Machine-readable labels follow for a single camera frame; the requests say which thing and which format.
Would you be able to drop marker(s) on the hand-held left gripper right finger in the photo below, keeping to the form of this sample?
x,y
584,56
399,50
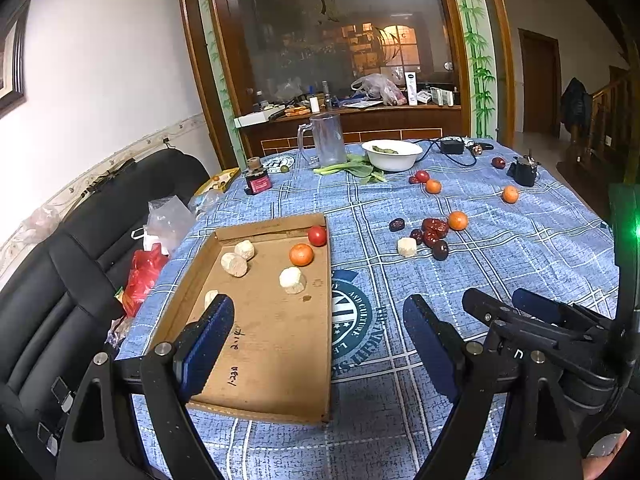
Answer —
x,y
430,345

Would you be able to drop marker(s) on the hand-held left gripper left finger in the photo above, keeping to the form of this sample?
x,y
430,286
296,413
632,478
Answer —
x,y
207,340

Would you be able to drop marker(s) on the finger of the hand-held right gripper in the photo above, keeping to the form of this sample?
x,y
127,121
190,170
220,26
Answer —
x,y
545,305
487,305

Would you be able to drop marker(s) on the beige sugarcane piece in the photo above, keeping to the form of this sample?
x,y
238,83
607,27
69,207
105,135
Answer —
x,y
245,249
407,247
210,299
234,263

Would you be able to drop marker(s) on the brown cardboard tray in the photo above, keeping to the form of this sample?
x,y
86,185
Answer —
x,y
270,350

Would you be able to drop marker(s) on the white sugarcane piece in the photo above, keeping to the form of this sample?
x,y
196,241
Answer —
x,y
292,280

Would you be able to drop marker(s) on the large orange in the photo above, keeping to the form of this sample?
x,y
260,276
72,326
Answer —
x,y
301,254
457,220

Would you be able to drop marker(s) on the red tomato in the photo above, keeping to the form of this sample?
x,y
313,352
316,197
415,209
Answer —
x,y
317,235
423,176

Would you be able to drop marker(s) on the person's right hand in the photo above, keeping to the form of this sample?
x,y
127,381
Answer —
x,y
605,462

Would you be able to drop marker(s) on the dark purple plum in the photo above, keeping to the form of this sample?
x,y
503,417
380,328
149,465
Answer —
x,y
440,250

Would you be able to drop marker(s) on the red plastic bag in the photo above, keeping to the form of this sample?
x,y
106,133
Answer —
x,y
142,275

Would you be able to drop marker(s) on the dark wrinkled date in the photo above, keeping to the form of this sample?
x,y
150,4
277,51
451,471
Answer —
x,y
397,225
416,235

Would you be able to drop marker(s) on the small orange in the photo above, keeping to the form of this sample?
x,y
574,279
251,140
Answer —
x,y
510,194
433,186

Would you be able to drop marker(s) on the crumpled clear plastic bag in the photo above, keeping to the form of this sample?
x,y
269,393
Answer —
x,y
167,222

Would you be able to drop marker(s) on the small black case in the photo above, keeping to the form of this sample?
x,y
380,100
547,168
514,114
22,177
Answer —
x,y
522,172

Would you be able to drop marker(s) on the wooden stair railing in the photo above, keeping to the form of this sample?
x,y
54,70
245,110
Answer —
x,y
607,125

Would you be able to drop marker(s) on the small dark metal object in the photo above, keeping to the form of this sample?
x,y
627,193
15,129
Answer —
x,y
480,148

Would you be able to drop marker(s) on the black sofa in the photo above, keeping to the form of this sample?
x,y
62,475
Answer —
x,y
50,320

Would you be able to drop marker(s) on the yellow packet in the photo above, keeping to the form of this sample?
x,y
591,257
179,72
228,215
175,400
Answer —
x,y
220,180

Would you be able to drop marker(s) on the dark bottle with red label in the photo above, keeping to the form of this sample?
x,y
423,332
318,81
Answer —
x,y
257,180

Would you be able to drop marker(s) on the black backpack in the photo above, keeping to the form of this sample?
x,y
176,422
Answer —
x,y
575,105

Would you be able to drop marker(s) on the white bowl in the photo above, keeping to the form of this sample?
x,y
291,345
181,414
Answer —
x,y
392,157

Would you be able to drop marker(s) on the green leafy vegetable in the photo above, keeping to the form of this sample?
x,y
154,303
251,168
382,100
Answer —
x,y
362,167

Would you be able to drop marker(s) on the green scallion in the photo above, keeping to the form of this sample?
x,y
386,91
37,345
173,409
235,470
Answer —
x,y
330,168

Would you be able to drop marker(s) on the wooden door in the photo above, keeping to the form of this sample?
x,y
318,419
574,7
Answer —
x,y
540,82

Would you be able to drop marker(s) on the flat white box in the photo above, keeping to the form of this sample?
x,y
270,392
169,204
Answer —
x,y
252,120

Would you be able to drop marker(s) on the white tube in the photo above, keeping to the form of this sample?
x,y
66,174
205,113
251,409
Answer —
x,y
411,89

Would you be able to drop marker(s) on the clear glass pitcher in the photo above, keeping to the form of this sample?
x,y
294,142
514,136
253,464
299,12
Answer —
x,y
327,137

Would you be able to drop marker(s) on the clear plastic bag with goods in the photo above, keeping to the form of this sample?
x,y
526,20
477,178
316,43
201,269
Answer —
x,y
377,89

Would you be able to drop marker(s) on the wooden glass partition cabinet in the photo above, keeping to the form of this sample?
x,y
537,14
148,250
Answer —
x,y
200,60

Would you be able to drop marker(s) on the dark framed picture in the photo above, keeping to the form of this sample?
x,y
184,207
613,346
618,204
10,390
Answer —
x,y
12,60

